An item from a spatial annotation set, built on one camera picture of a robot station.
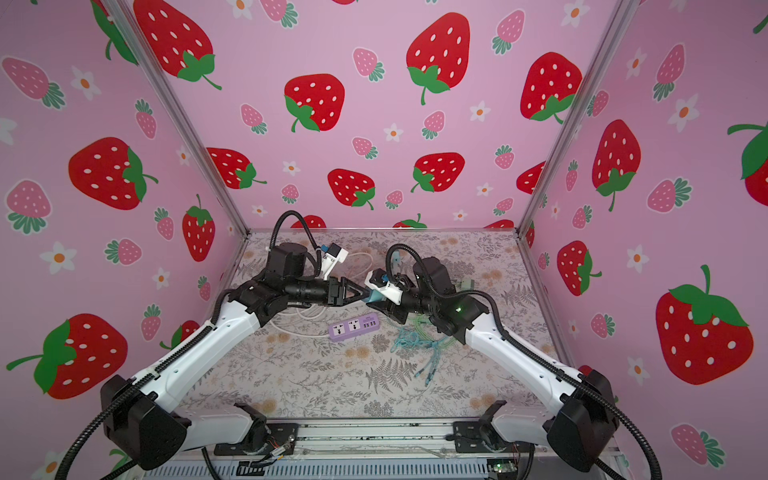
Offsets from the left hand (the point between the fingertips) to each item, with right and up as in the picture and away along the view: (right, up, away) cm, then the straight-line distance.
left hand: (364, 294), depth 69 cm
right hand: (+1, 0, +3) cm, 3 cm away
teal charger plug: (+3, 0, +1) cm, 3 cm away
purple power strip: (-5, -13, +22) cm, 26 cm away
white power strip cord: (-13, -5, +11) cm, 18 cm away
